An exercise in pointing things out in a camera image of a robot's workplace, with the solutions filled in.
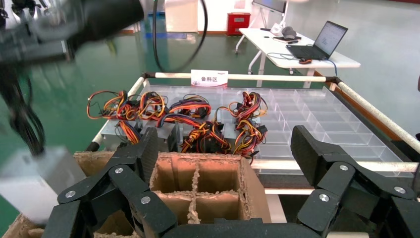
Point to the red cabinet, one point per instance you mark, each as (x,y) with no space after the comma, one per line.
(238,23)

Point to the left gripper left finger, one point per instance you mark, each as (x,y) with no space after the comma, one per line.
(131,184)

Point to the black monitor on stand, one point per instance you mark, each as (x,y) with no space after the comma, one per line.
(270,5)

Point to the white board panel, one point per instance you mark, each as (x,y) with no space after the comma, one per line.
(181,14)

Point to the clear plastic divider tray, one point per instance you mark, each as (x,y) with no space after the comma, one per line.
(328,124)

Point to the grey cap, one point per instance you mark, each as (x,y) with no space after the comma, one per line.
(289,32)

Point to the brown cardboard divider box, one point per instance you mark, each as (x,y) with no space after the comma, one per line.
(252,193)

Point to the white red label sign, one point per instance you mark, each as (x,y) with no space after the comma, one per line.
(209,78)

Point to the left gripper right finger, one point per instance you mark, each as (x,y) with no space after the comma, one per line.
(328,177)

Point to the black laptop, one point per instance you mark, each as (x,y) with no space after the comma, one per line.
(325,41)

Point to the orange black computer mouse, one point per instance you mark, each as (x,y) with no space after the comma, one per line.
(305,61)

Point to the white office table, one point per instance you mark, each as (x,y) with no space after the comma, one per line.
(341,62)

